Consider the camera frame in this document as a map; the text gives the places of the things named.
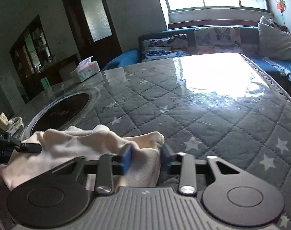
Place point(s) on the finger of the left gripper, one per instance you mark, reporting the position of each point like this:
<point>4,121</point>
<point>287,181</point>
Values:
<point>23,147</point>

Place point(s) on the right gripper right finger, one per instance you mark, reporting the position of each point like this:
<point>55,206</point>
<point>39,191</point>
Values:
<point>181,164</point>

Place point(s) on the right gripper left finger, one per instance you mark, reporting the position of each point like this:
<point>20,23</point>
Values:
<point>110,165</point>

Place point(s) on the cream beige garment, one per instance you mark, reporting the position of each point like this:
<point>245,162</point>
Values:
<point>62,146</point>

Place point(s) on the yellow green cloth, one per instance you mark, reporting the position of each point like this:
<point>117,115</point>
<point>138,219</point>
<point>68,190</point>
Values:
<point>10,125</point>

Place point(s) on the white refrigerator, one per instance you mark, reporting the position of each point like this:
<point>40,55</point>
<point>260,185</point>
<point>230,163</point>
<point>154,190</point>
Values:
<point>8,86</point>

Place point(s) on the round black induction cooktop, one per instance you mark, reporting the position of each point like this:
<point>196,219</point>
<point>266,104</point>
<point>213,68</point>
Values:
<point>62,112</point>

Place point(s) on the dark wooden cabinet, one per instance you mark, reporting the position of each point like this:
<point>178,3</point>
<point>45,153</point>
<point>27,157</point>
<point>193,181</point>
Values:
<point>37,68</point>

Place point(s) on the white tissue box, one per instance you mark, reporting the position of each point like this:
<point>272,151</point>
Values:
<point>85,69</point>

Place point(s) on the left butterfly pillow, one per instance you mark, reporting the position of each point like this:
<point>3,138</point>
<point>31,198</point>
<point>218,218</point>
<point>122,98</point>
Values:
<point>170,47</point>

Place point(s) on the butterfly pillow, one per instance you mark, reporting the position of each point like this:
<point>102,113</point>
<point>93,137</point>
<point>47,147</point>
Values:
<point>170,47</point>
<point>218,39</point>

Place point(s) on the dark wooden door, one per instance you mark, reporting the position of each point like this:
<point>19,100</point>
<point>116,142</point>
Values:
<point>93,30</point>

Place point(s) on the right butterfly pillow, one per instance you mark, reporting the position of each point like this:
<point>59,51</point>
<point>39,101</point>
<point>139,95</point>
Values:
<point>218,39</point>

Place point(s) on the blue sofa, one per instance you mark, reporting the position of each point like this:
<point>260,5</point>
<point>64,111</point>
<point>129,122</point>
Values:
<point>279,70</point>

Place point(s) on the grey plain pillow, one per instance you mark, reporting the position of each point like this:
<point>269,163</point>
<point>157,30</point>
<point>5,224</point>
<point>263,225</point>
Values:
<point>273,43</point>

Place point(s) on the colourful pinwheel toy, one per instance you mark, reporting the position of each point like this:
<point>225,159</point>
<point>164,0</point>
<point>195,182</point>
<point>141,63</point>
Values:
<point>281,6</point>

